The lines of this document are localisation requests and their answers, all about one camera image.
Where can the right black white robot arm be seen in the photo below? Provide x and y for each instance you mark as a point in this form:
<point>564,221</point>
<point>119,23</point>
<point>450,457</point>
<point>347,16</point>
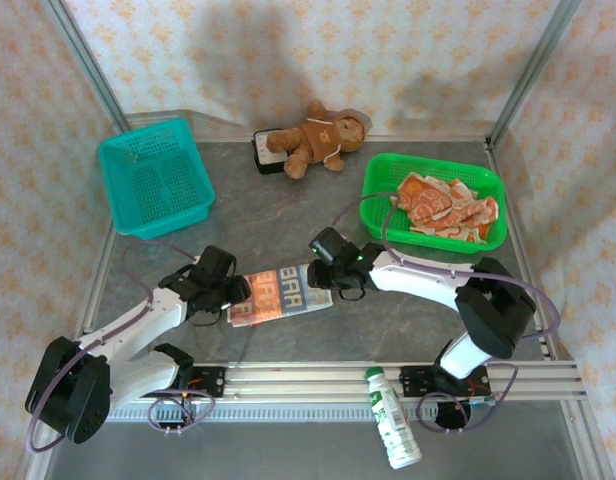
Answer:
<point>418,280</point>

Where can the aluminium frame post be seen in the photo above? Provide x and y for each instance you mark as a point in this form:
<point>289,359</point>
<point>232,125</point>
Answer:
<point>535,65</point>
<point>88,65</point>

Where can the ABB lettered orange blue towel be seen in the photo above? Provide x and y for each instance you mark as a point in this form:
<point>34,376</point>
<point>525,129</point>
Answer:
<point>283,295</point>

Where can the aluminium table back rail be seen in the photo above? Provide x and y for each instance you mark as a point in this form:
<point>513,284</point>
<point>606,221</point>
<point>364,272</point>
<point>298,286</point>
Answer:
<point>428,138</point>

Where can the long aluminium base rail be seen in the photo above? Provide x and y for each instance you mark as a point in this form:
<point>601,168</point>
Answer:
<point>298,382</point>

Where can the brown teddy bear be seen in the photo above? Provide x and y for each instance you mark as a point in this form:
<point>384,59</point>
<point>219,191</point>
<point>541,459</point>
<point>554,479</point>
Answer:
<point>323,135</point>

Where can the white green plastic bottle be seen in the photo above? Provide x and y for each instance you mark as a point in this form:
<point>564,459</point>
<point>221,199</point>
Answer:
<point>395,425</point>

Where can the bright orange white print towel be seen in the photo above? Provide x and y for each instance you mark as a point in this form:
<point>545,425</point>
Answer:
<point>423,197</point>

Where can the black white small device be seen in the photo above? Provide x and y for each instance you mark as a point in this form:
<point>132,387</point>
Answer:
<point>263,157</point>

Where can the small green circuit board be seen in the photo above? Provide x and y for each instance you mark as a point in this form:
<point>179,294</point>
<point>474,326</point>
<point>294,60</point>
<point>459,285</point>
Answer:
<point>483,401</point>

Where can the teal plastic basket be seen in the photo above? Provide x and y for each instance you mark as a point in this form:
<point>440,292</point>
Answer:
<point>153,175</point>

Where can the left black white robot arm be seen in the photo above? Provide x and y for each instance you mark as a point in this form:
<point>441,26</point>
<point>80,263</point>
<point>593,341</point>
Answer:
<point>138,325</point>

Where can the aluminium table side rail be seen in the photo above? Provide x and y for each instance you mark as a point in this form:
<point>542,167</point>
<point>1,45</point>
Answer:
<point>538,310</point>
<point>94,290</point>

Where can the salmon jellyfish print towel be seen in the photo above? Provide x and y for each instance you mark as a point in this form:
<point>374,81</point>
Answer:
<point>468,215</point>

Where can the green plastic basket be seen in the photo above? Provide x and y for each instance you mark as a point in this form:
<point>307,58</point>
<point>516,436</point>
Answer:
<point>383,170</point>

